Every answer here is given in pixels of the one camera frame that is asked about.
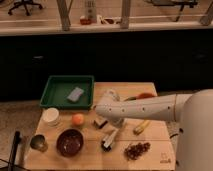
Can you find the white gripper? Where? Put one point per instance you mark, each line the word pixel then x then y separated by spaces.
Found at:
pixel 106 145

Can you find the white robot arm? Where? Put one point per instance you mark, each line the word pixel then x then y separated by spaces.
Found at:
pixel 193 112

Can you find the wooden brush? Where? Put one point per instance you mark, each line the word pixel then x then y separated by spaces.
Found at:
pixel 99 123

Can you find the pile of brown crumbs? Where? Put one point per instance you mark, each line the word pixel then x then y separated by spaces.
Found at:
pixel 133 152

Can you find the dark brown bowl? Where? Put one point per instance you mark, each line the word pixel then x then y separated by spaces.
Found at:
pixel 69 142

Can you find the orange fruit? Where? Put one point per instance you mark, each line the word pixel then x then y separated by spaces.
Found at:
pixel 77 119

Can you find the grey sponge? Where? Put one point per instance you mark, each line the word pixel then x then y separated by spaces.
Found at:
pixel 75 94

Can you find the white cup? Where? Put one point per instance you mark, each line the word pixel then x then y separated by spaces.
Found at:
pixel 51 116

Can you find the red bowl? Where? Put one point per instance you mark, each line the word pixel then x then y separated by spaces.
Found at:
pixel 140 96

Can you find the metal cup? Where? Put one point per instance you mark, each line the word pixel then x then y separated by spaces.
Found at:
pixel 39 143

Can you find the green plastic tray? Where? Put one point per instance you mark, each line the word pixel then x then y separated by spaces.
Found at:
pixel 58 88

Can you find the black stand pole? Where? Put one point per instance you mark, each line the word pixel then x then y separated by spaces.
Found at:
pixel 15 143

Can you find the white bottle on shelf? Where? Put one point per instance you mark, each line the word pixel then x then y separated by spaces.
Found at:
pixel 90 10

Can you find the black chair right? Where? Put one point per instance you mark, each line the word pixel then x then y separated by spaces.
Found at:
pixel 180 3

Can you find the black office chair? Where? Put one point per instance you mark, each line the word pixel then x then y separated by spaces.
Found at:
pixel 24 3

